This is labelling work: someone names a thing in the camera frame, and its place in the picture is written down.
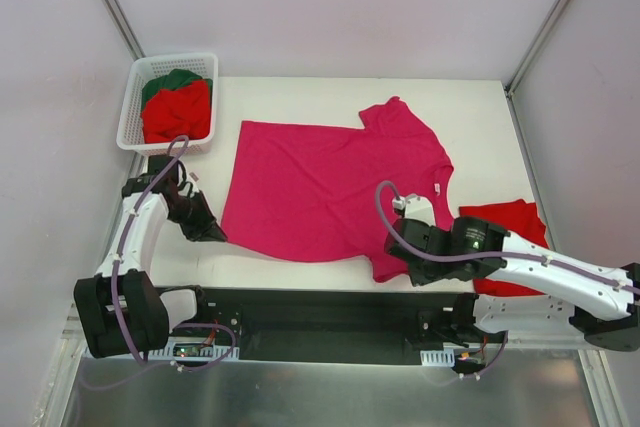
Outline white perforated plastic basket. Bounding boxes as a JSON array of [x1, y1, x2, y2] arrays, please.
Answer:
[[116, 52, 219, 156]]

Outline pink t shirt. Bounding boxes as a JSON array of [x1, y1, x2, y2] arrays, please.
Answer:
[[222, 97, 454, 283]]

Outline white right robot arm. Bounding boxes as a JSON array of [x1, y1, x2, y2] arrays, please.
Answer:
[[385, 217, 639, 352]]

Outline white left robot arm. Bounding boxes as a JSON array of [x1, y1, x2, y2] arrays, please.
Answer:
[[73, 154, 228, 358]]

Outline folded red t shirt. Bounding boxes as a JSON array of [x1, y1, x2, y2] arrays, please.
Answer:
[[459, 199, 549, 297]]

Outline red t shirt in basket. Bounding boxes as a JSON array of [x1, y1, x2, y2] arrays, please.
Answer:
[[140, 80, 212, 144]]

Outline green t shirt in basket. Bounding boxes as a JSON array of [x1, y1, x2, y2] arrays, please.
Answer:
[[141, 69, 213, 110]]

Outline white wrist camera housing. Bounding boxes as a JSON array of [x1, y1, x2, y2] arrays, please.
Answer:
[[392, 194, 436, 226]]

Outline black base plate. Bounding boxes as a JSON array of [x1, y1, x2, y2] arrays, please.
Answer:
[[100, 285, 521, 365]]

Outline right aluminium frame post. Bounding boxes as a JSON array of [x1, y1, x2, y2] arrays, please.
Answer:
[[504, 0, 573, 99]]

